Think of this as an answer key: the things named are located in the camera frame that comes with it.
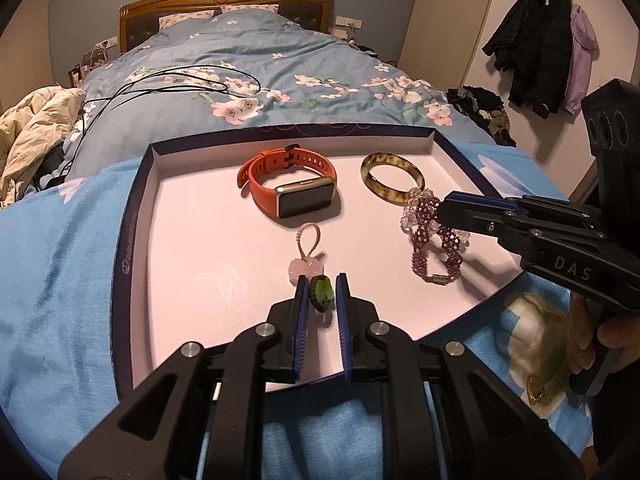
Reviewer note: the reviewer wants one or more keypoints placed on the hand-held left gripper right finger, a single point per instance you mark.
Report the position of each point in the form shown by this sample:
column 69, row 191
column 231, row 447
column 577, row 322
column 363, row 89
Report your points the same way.
column 343, row 330

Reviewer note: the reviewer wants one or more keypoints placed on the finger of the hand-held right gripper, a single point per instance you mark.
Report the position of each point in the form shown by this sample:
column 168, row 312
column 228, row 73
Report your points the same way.
column 480, row 200
column 465, row 215

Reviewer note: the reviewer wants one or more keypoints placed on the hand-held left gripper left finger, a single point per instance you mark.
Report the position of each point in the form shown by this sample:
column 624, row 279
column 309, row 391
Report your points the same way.
column 301, row 330

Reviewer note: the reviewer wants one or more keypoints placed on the green pendant charm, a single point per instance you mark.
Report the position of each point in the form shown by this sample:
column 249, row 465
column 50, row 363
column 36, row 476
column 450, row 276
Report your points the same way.
column 322, row 292

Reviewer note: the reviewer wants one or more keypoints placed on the pink stone charm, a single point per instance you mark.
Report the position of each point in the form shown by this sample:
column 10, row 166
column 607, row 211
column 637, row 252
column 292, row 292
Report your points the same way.
column 305, row 266

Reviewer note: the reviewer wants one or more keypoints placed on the tortoiseshell bangle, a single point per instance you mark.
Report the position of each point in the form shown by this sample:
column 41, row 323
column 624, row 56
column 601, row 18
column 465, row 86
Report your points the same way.
column 367, row 175

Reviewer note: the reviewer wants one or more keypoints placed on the navy blue shallow box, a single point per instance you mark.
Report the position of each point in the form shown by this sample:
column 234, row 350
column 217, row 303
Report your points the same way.
column 200, row 260

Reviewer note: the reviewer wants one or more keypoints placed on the orange smartwatch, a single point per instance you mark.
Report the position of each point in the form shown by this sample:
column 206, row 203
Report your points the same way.
column 305, row 200

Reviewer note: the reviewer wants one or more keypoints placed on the person's right hand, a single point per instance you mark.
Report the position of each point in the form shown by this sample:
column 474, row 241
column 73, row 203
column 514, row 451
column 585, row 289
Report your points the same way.
column 580, row 340

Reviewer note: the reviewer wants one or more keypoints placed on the pile of dark clothes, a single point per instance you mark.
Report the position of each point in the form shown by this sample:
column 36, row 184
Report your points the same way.
column 480, row 105

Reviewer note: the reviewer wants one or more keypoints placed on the lilac jacket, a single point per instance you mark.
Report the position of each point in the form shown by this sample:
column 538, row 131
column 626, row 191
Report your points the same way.
column 582, row 60

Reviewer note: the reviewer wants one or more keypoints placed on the long black puffer jacket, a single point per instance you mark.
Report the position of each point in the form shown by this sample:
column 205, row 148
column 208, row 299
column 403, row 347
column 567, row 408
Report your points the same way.
column 545, row 60

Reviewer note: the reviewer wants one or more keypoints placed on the short black jacket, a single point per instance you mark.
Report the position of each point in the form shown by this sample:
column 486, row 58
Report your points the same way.
column 515, row 30

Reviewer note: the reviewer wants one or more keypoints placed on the small gold ornament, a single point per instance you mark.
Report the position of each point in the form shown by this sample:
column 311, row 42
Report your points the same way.
column 536, row 390

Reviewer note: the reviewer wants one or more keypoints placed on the beige built-in wardrobe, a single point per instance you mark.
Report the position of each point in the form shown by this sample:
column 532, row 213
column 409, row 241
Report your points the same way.
column 450, row 10

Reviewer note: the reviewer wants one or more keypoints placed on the grey-blue floral duvet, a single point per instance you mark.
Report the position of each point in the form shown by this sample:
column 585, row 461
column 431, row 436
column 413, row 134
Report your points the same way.
column 300, row 50

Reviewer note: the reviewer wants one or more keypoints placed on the bright blue floral cloth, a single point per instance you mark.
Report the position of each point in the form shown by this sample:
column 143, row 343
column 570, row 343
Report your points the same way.
column 65, row 260

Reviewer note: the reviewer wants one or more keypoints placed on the floral pillow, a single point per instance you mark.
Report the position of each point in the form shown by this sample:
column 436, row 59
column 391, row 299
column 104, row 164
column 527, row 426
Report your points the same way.
column 250, row 8
column 190, row 20

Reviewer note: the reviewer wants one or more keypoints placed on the cream puffy comforter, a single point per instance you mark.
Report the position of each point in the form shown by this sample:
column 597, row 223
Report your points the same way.
column 35, row 125

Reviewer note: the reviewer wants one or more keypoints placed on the group of cosmetic bottles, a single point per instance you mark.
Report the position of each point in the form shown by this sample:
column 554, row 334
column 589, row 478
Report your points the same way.
column 87, row 67

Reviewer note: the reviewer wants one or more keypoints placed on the white wall outlet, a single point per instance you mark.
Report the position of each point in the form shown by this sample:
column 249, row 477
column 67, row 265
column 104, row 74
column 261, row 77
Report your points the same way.
column 349, row 22
column 107, row 41

